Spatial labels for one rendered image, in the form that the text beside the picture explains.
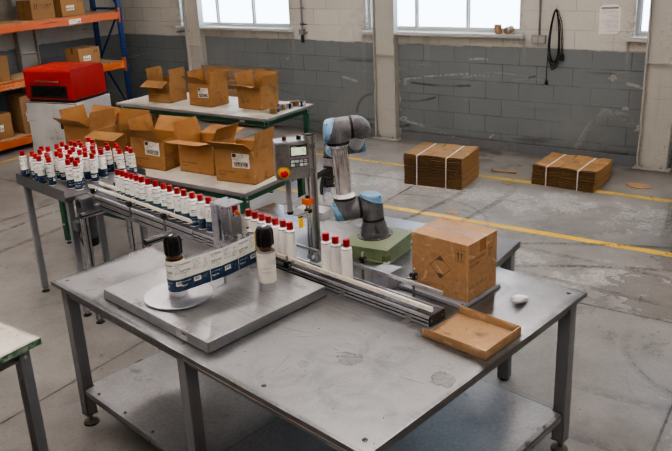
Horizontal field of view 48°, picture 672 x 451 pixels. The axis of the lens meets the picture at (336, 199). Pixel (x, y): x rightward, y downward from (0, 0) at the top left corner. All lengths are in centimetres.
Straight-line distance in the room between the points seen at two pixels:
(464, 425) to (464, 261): 83
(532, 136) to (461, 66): 117
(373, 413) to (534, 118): 651
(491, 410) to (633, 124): 526
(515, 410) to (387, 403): 121
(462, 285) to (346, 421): 97
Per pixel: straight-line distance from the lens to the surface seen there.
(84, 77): 889
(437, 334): 307
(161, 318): 333
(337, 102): 1002
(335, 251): 347
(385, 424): 262
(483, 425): 370
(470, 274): 332
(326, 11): 993
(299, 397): 278
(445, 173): 759
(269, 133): 539
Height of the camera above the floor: 235
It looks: 19 degrees down
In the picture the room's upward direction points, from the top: 3 degrees counter-clockwise
